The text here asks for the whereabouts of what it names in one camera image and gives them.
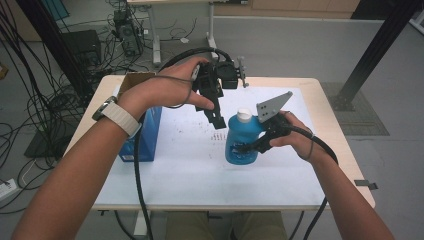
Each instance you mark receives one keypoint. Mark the blue detergent bottle white cap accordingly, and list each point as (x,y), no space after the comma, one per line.
(240,140)

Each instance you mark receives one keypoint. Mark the black floor plate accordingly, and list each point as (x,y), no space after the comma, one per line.
(46,146)

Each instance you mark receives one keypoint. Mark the white paper sheet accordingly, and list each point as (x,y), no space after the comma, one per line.
(186,173)

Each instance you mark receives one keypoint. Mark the person's right hand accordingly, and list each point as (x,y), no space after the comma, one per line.
(300,140)

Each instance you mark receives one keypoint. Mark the black equipment box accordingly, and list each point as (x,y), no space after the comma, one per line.
(81,46)

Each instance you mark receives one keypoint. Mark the black computer tower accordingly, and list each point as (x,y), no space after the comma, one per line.
(128,33)

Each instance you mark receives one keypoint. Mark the person's left hand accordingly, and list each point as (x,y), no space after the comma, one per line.
(160,90)

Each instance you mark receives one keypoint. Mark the white standing desk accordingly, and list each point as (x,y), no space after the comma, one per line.
(155,40)

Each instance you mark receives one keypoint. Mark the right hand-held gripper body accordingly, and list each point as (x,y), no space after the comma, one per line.
(271,106)

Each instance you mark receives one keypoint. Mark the person's khaki pants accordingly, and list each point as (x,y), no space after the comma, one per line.
(260,226)

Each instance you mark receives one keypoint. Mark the light wooden table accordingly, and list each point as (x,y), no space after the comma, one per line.
(336,110)

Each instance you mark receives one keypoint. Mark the wristwatch with white band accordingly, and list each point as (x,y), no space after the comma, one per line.
(121,116)

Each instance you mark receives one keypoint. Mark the blue cardboard box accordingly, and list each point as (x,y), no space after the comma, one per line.
(150,133)

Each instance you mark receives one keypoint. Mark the wooden cabinet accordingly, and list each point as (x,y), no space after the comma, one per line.
(293,8)

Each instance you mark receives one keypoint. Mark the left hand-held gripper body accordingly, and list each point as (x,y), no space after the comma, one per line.
(213,80)

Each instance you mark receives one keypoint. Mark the white power strip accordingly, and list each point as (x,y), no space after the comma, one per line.
(7,189)

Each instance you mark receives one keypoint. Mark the black metal frame post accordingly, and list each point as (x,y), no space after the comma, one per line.
(376,50)
(53,43)

